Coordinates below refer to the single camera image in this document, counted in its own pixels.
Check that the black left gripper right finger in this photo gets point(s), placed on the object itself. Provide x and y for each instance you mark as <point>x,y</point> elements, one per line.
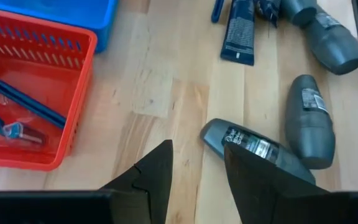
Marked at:
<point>259,193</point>

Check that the red plastic basket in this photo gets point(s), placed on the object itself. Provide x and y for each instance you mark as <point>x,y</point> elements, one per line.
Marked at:
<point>42,77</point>

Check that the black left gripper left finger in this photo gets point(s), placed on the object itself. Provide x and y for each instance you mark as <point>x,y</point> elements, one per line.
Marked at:
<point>148,186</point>

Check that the dark blue toiletry tube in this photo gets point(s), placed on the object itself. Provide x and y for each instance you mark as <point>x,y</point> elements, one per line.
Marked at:
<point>238,34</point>

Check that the blue disposable razor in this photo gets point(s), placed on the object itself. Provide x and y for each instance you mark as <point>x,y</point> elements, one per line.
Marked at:
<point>12,130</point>
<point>26,100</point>

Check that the blue plastic basket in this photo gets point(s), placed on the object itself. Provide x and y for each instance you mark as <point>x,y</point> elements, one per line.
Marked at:
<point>98,18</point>

